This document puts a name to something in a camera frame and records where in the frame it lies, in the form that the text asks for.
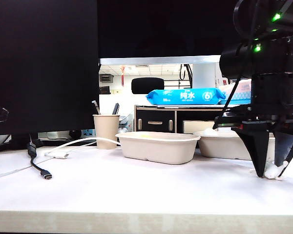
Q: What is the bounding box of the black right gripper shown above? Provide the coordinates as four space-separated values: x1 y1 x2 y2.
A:
213 72 293 178

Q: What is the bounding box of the small white animal doll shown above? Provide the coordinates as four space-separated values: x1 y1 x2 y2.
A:
263 160 289 181

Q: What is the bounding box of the white round-head doll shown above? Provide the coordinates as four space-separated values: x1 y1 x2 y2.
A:
201 128 218 137

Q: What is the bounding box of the beige pulp paper box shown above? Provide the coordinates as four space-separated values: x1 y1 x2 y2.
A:
194 130 276 161
115 131 201 165

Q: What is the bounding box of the small beige box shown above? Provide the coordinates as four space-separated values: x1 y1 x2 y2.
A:
182 120 217 134

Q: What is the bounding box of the pink tissue pack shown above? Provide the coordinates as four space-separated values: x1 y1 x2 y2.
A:
219 81 252 105

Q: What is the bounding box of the wooden desk shelf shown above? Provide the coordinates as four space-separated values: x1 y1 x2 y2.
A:
134 104 247 134

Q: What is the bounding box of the blue wet wipes pack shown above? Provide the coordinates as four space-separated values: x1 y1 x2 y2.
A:
146 87 227 106

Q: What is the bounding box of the large silver-edged monitor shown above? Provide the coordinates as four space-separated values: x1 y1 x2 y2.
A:
97 0 293 65

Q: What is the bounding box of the beige paper cup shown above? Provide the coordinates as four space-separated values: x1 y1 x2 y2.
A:
92 114 121 150

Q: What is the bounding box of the red Chinese knot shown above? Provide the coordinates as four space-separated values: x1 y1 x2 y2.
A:
119 65 126 86

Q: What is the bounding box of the silver pen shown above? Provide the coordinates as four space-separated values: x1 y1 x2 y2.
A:
91 100 102 115

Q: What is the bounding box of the black round knob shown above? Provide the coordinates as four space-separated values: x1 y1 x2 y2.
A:
69 129 83 139

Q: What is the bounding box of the black computer monitor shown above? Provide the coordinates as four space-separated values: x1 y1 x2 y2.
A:
0 0 100 154

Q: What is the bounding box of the white cable with adapter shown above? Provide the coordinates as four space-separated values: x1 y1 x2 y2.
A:
44 136 122 159

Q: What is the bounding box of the black cable with plug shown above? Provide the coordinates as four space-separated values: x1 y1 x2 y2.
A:
27 134 53 181

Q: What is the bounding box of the thin white cable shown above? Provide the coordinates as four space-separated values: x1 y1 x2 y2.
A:
0 142 98 180

